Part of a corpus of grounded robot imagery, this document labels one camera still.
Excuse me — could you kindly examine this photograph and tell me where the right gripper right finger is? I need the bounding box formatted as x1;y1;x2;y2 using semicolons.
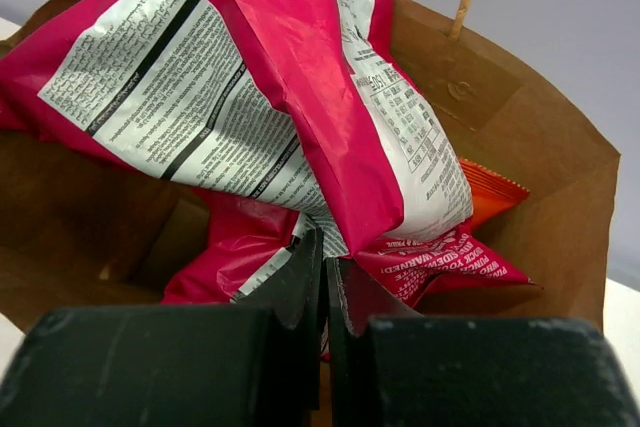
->
325;259;639;426

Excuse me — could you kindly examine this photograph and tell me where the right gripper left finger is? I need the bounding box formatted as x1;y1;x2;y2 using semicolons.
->
1;230;324;426

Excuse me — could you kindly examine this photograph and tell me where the red cassava chips bag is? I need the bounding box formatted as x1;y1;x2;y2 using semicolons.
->
458;157;530;229

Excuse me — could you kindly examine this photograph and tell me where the pink snack bag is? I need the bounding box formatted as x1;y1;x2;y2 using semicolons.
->
1;0;528;305

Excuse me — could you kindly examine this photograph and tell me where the brown paper bag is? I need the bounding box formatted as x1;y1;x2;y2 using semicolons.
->
1;0;620;329

